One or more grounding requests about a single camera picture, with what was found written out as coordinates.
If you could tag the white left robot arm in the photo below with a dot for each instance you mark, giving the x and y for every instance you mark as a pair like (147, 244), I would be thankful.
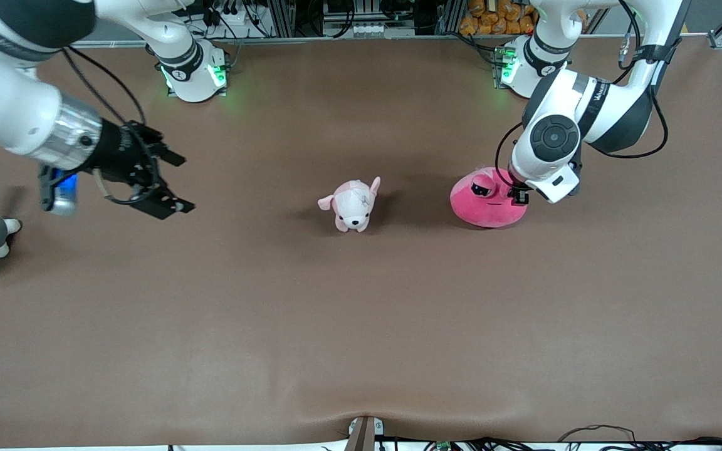
(586, 106)

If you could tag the bag of orange snacks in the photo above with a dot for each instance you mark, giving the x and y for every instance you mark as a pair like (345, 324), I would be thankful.
(499, 15)

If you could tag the round hot pink plush toy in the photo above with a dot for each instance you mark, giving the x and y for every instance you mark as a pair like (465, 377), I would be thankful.
(483, 210)

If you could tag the small green circuit board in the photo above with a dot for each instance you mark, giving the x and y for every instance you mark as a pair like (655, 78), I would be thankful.
(442, 446)

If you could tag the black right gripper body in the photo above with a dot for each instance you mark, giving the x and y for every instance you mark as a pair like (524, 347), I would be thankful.
(118, 155)

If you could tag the aluminium table edge rail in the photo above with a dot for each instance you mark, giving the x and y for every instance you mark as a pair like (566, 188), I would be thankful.
(336, 41)

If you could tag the aluminium frame post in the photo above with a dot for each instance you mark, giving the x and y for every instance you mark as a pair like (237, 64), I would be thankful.
(449, 15)
(282, 15)

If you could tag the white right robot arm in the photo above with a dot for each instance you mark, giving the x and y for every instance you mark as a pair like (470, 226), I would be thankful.
(4, 100)

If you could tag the brown camera mount bracket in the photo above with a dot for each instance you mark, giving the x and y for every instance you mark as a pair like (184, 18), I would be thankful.
(364, 435)

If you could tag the light pink puppy plush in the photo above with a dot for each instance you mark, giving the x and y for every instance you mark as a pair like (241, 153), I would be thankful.
(351, 203)

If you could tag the small white power strip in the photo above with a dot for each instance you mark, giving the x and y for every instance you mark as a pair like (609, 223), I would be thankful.
(373, 29)

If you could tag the white power strip with plugs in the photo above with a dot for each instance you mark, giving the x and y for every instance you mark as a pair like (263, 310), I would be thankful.
(235, 22)

